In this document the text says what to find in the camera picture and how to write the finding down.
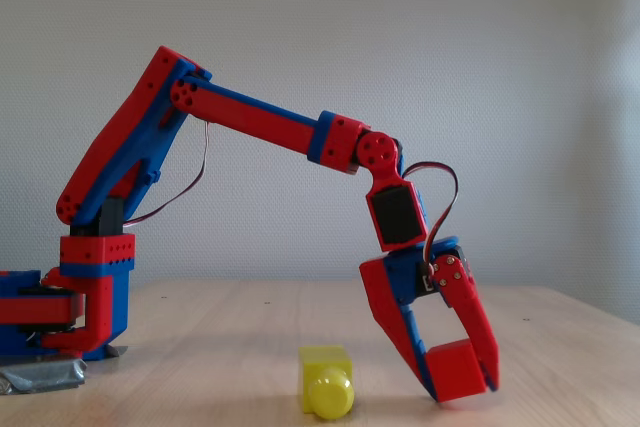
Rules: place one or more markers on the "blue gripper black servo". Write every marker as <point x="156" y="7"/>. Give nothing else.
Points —
<point x="395" y="277"/>

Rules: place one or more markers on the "red cube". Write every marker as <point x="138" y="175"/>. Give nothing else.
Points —
<point x="452" y="372"/>

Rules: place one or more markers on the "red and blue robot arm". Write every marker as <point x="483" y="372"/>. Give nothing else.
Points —
<point x="260" y="124"/>

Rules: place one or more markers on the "yellow block with round stud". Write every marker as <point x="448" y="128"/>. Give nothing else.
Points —
<point x="327" y="387"/>

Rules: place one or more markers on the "grey duct tape piece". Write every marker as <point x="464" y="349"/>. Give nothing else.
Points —
<point x="119" y="351"/>
<point x="42" y="374"/>

